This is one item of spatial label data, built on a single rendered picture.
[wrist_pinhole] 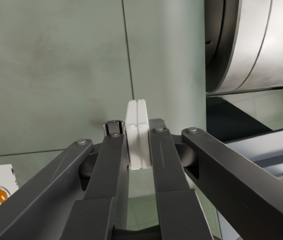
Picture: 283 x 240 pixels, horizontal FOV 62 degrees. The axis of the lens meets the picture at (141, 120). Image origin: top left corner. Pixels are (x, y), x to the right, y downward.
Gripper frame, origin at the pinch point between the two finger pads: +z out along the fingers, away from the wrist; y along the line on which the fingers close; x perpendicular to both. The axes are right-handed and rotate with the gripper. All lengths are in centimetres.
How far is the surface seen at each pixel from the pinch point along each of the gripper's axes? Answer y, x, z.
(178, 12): 5.1, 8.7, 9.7
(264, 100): 80, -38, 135
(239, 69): 13.8, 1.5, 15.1
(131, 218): -18, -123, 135
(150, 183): 0.3, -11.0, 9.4
